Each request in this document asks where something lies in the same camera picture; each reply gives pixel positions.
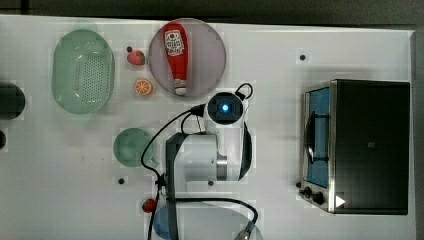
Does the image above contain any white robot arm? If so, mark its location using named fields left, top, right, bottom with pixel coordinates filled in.
left=165, top=92, right=252, bottom=240

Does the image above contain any green mug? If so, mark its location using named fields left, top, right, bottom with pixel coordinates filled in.
left=113, top=128, right=159, bottom=168

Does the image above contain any red strawberry near mug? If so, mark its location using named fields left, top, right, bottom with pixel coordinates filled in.
left=142, top=198, right=157, bottom=213

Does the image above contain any blue mug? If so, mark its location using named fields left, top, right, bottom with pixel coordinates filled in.
left=153, top=205, right=171, bottom=240

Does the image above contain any grey round plate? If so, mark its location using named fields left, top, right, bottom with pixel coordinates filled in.
left=149, top=19, right=226, bottom=97

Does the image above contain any orange slice toy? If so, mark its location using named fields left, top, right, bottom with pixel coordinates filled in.
left=135, top=79, right=153, bottom=96

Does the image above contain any red ketchup bottle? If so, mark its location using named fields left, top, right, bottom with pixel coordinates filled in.
left=163, top=22, right=189, bottom=96

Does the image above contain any red strawberry near plate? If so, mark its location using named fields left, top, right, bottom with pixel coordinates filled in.
left=127, top=50, right=146, bottom=66

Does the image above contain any green perforated colander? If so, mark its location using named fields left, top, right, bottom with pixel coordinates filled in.
left=51, top=29, right=115, bottom=114

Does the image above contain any black toaster oven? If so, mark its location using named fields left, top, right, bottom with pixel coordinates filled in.
left=296, top=79, right=411, bottom=215

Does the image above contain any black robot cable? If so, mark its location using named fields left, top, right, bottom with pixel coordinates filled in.
left=140, top=82, right=260, bottom=240

